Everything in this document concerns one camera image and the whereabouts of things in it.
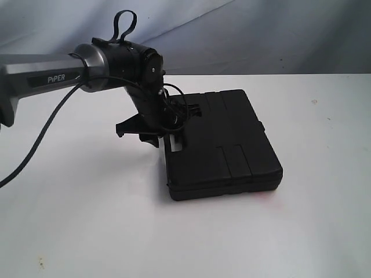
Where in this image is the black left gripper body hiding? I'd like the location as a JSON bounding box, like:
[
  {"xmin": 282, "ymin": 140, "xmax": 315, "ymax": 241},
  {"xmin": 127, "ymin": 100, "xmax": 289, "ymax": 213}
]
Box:
[{"xmin": 125, "ymin": 70, "xmax": 186, "ymax": 136}]

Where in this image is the black plastic tool case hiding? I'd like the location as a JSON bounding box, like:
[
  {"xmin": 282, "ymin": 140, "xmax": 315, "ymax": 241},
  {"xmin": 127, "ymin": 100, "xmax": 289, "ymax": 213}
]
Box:
[{"xmin": 163, "ymin": 89, "xmax": 283, "ymax": 201}]

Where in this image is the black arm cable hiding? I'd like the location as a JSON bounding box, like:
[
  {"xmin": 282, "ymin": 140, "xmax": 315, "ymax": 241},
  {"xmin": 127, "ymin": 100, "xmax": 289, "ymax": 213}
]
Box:
[{"xmin": 0, "ymin": 10, "xmax": 186, "ymax": 189}]

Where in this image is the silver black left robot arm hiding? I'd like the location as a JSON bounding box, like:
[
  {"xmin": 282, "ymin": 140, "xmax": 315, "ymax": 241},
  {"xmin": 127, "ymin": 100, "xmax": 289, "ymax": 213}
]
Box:
[{"xmin": 1, "ymin": 38, "xmax": 190, "ymax": 147}]

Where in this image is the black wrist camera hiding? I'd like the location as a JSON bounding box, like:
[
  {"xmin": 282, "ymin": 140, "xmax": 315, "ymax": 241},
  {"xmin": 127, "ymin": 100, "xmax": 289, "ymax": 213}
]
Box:
[{"xmin": 115, "ymin": 114, "xmax": 147, "ymax": 138}]

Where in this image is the white backdrop cloth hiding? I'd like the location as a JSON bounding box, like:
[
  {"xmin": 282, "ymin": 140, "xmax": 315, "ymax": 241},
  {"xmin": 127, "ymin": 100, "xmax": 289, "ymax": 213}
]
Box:
[{"xmin": 1, "ymin": 1, "xmax": 370, "ymax": 75}]

